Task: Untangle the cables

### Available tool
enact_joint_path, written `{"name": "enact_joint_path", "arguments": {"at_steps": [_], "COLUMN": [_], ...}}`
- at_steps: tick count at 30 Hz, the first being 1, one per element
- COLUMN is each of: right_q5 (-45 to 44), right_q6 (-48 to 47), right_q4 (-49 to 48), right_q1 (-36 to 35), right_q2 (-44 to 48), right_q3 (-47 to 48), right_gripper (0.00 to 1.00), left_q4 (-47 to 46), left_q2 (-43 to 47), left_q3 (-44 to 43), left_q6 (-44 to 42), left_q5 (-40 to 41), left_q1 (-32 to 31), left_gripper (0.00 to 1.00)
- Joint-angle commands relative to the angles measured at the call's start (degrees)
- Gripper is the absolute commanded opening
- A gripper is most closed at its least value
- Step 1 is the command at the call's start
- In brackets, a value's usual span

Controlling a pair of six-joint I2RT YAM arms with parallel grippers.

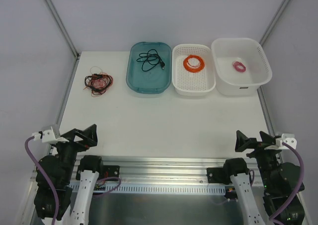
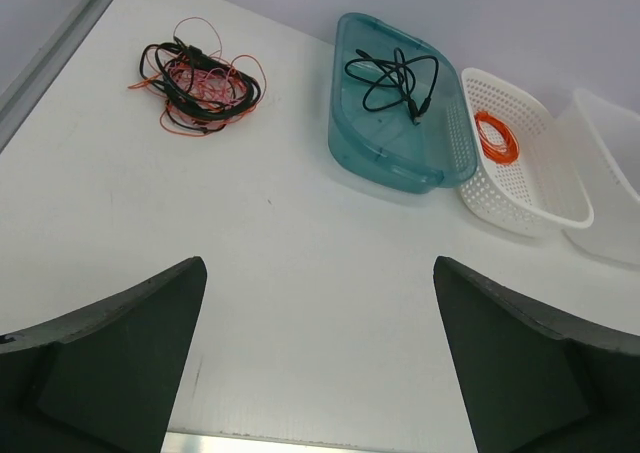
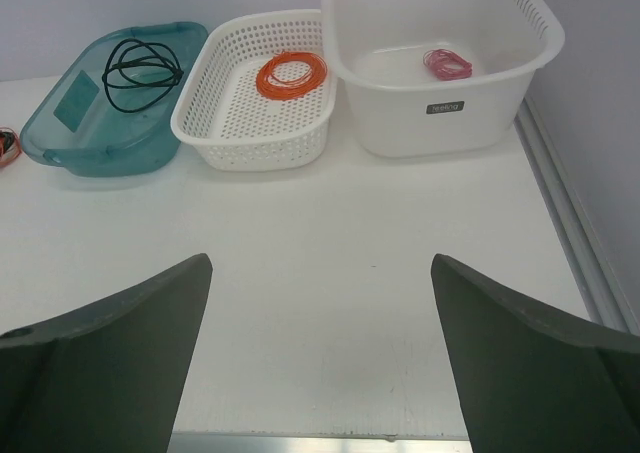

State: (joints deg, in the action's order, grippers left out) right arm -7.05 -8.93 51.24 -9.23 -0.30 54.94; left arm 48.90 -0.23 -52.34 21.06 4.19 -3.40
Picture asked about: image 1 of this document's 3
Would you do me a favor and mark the white deep plastic tub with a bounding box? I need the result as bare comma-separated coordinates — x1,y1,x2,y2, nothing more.
211,38,272,96

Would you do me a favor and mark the white slotted cable duct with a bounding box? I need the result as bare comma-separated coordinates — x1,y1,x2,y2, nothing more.
67,183,227,196

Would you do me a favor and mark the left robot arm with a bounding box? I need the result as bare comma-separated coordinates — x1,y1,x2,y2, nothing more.
33,124,104,225

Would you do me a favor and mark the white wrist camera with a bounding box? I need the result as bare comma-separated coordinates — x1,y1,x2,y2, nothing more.
32,124,60,144
265,133,297,150

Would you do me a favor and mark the teal plastic tray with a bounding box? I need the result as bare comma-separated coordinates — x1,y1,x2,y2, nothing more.
126,42,172,94

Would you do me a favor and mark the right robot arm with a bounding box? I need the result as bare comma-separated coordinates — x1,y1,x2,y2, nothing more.
223,131,305,225

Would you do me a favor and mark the aluminium mounting rail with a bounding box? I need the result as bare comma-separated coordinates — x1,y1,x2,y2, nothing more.
29,155,264,186

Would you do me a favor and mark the aluminium frame post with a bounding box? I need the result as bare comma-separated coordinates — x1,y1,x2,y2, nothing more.
259,0,291,46
44,0,80,59

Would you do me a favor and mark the pink wire coil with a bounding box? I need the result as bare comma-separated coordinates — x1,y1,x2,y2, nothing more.
232,61,247,72

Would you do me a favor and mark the thin red wire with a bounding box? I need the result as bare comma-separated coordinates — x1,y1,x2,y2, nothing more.
83,66,114,98

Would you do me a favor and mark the white perforated basket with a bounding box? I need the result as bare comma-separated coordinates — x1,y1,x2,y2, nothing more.
171,44,216,96

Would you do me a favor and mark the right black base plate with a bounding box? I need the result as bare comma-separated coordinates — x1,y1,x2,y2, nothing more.
206,167,232,185

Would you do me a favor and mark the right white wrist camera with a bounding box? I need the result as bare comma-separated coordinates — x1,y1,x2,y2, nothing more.
265,133,297,150

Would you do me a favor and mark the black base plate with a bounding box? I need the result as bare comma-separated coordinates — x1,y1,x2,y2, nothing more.
75,165,120,181
206,167,232,185

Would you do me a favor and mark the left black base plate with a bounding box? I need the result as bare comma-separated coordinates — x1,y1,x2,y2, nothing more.
75,165,120,181

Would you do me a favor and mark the orange wire coil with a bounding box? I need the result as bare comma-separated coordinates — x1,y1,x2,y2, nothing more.
183,55,207,73

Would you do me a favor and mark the black USB cable in tray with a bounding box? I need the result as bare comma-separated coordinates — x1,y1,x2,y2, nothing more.
137,49,166,73

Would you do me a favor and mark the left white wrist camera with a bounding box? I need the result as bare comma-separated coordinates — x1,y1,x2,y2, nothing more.
32,124,60,144

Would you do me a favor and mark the left aluminium frame post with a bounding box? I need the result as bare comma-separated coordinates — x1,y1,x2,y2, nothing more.
44,0,80,59

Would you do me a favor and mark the right aluminium frame post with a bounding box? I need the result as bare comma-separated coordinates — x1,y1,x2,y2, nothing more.
259,0,291,46

